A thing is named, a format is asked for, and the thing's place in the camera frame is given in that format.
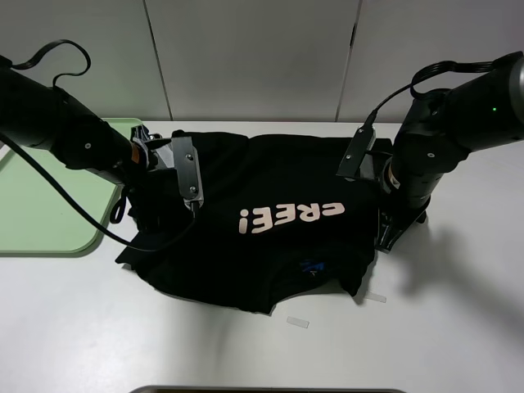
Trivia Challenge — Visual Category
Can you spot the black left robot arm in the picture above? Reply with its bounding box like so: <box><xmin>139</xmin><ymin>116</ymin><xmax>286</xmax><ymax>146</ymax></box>
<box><xmin>1</xmin><ymin>58</ymin><xmax>177</xmax><ymax>187</ymax></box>

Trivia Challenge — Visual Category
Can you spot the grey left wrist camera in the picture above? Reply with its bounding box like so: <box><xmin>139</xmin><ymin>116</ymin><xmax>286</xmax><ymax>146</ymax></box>
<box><xmin>171</xmin><ymin>136</ymin><xmax>204</xmax><ymax>215</ymax></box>

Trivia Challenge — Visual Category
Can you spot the clear tape strip right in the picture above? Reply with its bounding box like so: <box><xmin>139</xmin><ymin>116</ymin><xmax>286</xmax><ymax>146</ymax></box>
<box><xmin>365</xmin><ymin>291</ymin><xmax>387</xmax><ymax>304</ymax></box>

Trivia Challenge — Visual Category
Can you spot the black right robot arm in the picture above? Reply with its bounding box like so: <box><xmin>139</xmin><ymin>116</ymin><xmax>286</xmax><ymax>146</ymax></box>
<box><xmin>376</xmin><ymin>52</ymin><xmax>523</xmax><ymax>252</ymax></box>

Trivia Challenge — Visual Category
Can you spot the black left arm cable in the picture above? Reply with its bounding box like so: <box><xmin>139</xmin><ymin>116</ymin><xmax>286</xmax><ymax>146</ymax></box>
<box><xmin>0</xmin><ymin>39</ymin><xmax>201</xmax><ymax>253</ymax></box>

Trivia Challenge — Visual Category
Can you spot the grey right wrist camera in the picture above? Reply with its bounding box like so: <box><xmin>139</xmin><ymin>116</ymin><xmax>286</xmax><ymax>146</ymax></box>
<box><xmin>337</xmin><ymin>125</ymin><xmax>375</xmax><ymax>181</ymax></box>

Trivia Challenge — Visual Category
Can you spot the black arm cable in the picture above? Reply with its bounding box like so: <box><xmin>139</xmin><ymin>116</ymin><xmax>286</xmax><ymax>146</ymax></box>
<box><xmin>364</xmin><ymin>56</ymin><xmax>513</xmax><ymax>130</ymax></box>
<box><xmin>0</xmin><ymin>39</ymin><xmax>201</xmax><ymax>253</ymax></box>

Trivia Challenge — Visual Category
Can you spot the light green plastic tray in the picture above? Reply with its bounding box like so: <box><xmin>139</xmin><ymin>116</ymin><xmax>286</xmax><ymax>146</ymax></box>
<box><xmin>0</xmin><ymin>117</ymin><xmax>144</xmax><ymax>259</ymax></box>

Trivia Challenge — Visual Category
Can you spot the clear tape strip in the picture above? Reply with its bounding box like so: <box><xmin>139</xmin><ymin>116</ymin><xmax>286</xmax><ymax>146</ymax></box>
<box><xmin>287</xmin><ymin>316</ymin><xmax>309</xmax><ymax>329</ymax></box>
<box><xmin>365</xmin><ymin>291</ymin><xmax>387</xmax><ymax>304</ymax></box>

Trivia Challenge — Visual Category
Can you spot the clear tape strip front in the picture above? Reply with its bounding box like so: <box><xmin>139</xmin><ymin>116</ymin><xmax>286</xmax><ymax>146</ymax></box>
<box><xmin>287</xmin><ymin>316</ymin><xmax>309</xmax><ymax>329</ymax></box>

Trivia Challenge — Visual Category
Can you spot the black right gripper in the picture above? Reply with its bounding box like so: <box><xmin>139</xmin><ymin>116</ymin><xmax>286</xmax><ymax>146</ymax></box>
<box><xmin>375</xmin><ymin>157</ymin><xmax>428</xmax><ymax>252</ymax></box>

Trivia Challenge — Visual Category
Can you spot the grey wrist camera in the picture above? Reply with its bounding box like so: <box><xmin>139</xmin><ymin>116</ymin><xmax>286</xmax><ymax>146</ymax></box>
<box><xmin>171</xmin><ymin>136</ymin><xmax>204</xmax><ymax>215</ymax></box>
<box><xmin>337</xmin><ymin>125</ymin><xmax>375</xmax><ymax>181</ymax></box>

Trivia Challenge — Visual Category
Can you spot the black short sleeve t-shirt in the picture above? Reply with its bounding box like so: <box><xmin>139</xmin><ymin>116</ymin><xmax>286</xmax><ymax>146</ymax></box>
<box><xmin>117</xmin><ymin>133</ymin><xmax>378</xmax><ymax>314</ymax></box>

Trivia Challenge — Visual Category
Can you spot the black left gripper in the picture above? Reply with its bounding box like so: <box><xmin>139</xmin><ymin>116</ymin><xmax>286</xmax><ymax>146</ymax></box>
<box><xmin>130</xmin><ymin>125</ymin><xmax>176</xmax><ymax>170</ymax></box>

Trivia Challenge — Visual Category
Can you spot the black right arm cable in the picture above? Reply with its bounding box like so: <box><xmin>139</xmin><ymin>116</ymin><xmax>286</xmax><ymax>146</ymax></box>
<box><xmin>364</xmin><ymin>56</ymin><xmax>513</xmax><ymax>130</ymax></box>

